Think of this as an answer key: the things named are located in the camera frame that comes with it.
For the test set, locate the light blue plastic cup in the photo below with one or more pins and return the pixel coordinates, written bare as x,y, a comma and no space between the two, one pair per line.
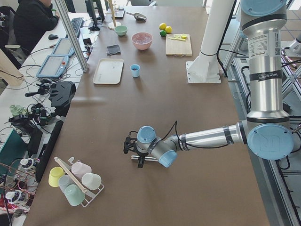
136,73

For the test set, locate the wooden rack handle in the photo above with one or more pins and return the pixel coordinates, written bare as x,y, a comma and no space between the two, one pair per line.
67,168

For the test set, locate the wooden cutting board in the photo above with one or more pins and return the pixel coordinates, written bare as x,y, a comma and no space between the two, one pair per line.
178,46

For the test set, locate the black monitor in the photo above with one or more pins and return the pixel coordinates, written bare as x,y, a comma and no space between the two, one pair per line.
97,22

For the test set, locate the white cup on rack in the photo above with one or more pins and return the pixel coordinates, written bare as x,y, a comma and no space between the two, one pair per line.
91,181

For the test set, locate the grey folded cloth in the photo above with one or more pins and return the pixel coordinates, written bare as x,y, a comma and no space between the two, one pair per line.
113,49

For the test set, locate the pink bowl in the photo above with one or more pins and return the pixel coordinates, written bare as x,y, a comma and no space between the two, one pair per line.
143,46

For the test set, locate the teach pendant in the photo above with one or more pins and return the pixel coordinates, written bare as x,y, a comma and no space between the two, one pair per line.
63,47
53,66

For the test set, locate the green cup on rack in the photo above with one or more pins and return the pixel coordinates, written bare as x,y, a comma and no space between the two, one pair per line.
74,195

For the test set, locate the yellow lemon lower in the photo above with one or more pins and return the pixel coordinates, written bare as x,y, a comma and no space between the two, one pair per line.
168,29

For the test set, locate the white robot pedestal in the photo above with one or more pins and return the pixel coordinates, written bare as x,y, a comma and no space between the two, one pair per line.
205,68

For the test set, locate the upper teach pendant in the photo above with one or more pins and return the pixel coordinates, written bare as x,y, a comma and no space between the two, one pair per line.
63,47

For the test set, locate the mint green bowl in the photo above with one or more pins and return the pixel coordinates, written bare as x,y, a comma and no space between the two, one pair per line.
120,30

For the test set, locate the yellow lemon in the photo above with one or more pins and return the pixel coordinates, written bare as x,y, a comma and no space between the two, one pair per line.
168,29
162,26

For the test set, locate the lower teach pendant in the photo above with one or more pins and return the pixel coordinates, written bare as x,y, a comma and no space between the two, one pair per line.
53,66

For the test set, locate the metal ice scoop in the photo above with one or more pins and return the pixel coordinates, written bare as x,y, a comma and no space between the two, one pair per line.
138,16

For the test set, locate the person in black hoodie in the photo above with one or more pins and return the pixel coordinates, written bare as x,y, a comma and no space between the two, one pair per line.
32,19

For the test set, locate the white wire cup rack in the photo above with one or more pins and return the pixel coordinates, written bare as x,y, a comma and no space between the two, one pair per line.
91,195

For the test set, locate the green lime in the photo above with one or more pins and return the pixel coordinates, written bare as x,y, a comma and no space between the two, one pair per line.
163,33

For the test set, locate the cream rabbit tray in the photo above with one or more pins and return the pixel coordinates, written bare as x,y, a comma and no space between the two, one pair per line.
108,71

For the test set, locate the lemon slice right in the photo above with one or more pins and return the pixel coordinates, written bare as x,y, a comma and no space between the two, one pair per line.
183,36

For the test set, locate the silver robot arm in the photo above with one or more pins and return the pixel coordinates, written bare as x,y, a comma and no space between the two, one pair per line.
294,48
266,128

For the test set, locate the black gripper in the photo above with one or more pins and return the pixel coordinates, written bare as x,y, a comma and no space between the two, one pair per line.
141,155

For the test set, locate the grey cup on rack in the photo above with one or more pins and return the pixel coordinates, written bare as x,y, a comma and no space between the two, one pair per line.
64,181

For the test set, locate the clear ice cubes pile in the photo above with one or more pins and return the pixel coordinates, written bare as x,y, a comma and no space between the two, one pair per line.
142,38

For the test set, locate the aluminium frame post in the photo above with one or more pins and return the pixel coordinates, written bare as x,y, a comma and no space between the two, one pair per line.
62,10

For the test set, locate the steel muddler black tip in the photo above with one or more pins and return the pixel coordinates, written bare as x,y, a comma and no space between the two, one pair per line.
136,157

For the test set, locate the black computer mouse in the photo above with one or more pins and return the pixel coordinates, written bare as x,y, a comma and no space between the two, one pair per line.
53,37

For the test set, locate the yellow cup on rack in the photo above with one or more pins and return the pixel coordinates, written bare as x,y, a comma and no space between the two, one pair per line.
54,176

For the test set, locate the wooden cup tree stand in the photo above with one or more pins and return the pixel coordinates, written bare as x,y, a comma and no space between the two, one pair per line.
112,25

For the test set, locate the yellow lemon upper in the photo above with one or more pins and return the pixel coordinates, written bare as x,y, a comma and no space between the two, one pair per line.
162,26

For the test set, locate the black keyboard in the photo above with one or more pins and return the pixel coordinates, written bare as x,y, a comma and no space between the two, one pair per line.
77,24

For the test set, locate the pink cup on rack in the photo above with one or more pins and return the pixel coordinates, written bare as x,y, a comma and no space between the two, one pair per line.
79,169

